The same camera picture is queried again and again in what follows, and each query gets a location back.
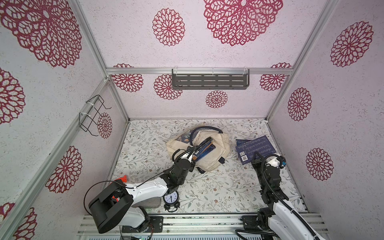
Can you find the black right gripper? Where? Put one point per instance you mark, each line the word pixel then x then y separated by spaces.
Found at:
pixel 258 162

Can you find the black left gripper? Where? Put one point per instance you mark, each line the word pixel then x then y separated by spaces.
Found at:
pixel 192 167

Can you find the dark blue book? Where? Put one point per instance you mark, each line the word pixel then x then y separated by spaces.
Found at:
pixel 241 144
pixel 262 145

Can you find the beige canvas tote bag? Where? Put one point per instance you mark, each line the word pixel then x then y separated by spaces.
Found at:
pixel 195 136

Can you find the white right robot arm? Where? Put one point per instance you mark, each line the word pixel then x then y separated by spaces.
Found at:
pixel 280 219

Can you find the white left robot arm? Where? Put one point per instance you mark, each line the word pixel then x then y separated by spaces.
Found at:
pixel 115 204

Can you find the blue books in bag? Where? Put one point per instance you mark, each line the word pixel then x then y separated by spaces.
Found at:
pixel 203 149

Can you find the black analog alarm clock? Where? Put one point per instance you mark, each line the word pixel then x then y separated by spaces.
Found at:
pixel 172 202

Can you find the grey sponge block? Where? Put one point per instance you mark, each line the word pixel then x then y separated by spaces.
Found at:
pixel 151 203

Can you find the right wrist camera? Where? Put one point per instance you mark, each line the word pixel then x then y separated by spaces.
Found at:
pixel 276 161

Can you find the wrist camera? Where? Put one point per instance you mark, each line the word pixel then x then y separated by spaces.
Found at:
pixel 188 155
pixel 276 161

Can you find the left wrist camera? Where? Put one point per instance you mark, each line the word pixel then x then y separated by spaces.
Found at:
pixel 188 155

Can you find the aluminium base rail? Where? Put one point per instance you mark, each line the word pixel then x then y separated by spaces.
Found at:
pixel 185 224

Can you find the grey metal wall shelf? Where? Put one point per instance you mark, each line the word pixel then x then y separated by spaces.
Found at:
pixel 212 81

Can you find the black wire wall rack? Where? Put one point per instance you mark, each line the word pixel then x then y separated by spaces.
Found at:
pixel 96 121

